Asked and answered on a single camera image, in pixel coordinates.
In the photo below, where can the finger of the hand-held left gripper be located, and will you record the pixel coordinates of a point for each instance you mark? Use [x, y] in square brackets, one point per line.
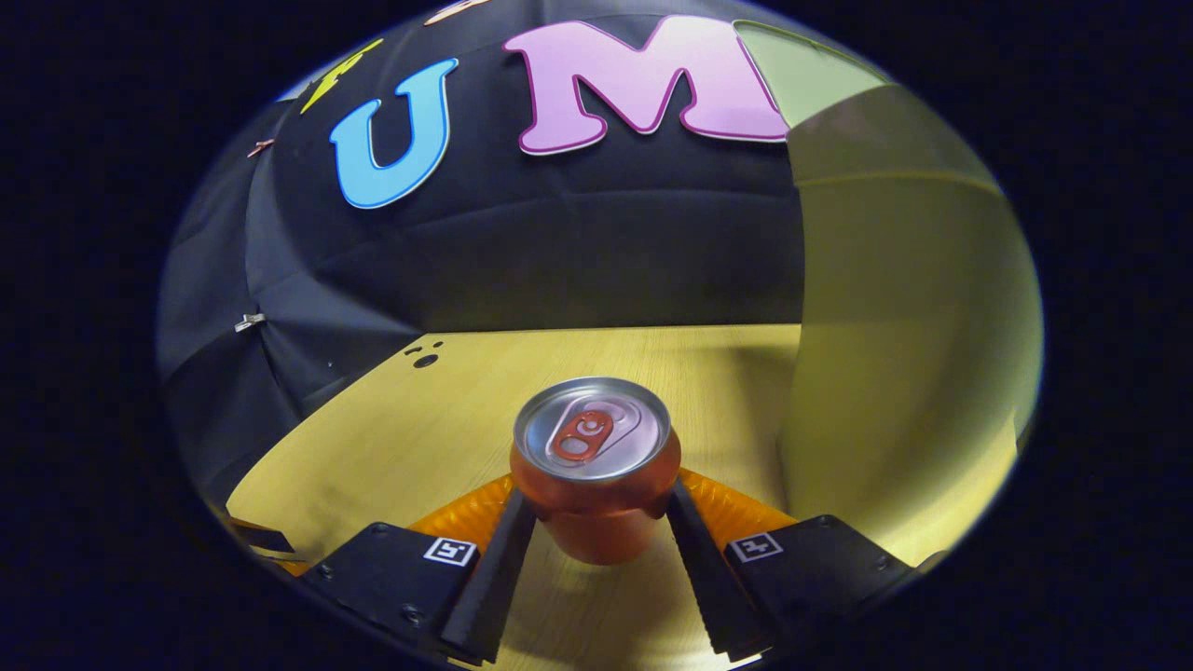
[266, 539]

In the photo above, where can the black backdrop cloth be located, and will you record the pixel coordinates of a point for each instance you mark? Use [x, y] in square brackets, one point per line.
[559, 242]

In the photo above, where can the small silver clip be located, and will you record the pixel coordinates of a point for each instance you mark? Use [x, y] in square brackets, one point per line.
[249, 322]

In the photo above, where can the small copper clip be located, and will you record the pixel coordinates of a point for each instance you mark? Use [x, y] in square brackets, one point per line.
[261, 146]

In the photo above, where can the wooden desktop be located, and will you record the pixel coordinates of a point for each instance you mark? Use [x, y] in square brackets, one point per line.
[419, 438]

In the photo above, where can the green desktop garbage bin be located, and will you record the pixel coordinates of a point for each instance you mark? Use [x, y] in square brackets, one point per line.
[895, 326]

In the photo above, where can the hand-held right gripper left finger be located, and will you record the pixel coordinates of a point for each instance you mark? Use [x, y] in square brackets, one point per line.
[499, 578]

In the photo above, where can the orange pop can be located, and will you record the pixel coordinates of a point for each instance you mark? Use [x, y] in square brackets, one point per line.
[596, 522]

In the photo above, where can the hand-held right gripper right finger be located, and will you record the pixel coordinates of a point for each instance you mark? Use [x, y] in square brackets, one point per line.
[708, 578]

